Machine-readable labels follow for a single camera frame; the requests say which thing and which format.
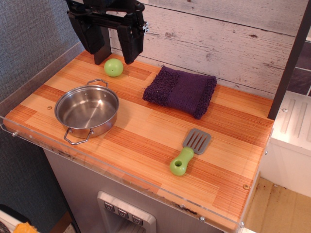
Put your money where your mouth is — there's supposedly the grey spatula with green handle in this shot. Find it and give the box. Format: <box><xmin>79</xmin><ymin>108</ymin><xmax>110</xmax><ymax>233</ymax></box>
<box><xmin>170</xmin><ymin>128</ymin><xmax>211</xmax><ymax>176</ymax></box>

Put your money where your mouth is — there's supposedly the stainless steel pot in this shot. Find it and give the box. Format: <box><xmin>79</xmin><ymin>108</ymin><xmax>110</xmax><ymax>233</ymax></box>
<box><xmin>54</xmin><ymin>79</ymin><xmax>120</xmax><ymax>145</ymax></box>

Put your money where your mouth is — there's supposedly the dark shelf post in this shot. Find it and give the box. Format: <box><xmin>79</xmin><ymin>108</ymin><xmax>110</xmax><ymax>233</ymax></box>
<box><xmin>94</xmin><ymin>27</ymin><xmax>111</xmax><ymax>65</ymax></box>
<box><xmin>267</xmin><ymin>0</ymin><xmax>311</xmax><ymax>120</ymax></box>

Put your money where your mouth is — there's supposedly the grey toy fridge cabinet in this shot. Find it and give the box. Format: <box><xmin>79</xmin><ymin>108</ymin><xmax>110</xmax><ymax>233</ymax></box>
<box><xmin>44</xmin><ymin>150</ymin><xmax>220</xmax><ymax>233</ymax></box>

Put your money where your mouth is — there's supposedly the white toy sink unit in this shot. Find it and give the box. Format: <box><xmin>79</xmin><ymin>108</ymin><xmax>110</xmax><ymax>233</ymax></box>
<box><xmin>259</xmin><ymin>91</ymin><xmax>311</xmax><ymax>197</ymax></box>

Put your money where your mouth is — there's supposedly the clear acrylic guard rail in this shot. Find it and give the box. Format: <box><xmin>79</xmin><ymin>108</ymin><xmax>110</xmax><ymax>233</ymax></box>
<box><xmin>4</xmin><ymin>51</ymin><xmax>273</xmax><ymax>233</ymax></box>

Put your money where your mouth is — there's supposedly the dark left shelf post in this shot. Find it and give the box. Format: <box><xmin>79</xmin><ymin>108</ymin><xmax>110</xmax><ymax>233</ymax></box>
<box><xmin>94</xmin><ymin>27</ymin><xmax>111</xmax><ymax>65</ymax></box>

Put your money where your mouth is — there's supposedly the silver dispenser button panel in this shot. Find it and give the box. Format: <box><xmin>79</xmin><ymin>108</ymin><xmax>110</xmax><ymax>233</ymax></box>
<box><xmin>97</xmin><ymin>191</ymin><xmax>157</xmax><ymax>233</ymax></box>

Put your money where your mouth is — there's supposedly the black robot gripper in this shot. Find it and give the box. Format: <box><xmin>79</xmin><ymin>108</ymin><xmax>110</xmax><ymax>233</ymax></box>
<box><xmin>66</xmin><ymin>0</ymin><xmax>149</xmax><ymax>65</ymax></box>

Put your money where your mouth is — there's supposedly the green toy apple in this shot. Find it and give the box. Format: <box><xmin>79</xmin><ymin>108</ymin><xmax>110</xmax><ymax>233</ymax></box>
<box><xmin>104</xmin><ymin>58</ymin><xmax>123</xmax><ymax>77</ymax></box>

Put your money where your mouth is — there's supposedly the orange yellow object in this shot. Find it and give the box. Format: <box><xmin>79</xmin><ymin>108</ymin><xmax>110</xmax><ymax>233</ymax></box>
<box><xmin>13</xmin><ymin>222</ymin><xmax>38</xmax><ymax>233</ymax></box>

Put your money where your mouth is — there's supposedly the brass screw right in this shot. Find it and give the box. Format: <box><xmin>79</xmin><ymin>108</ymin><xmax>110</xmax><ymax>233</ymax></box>
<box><xmin>243</xmin><ymin>184</ymin><xmax>250</xmax><ymax>190</ymax></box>

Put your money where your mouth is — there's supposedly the dark right shelf post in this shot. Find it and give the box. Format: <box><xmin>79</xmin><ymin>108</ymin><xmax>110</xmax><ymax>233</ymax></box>
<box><xmin>267</xmin><ymin>0</ymin><xmax>311</xmax><ymax>120</ymax></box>

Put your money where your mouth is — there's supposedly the purple folded towel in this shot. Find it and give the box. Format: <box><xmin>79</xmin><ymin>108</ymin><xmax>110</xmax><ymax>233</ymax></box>
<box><xmin>143</xmin><ymin>66</ymin><xmax>217</xmax><ymax>119</ymax></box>

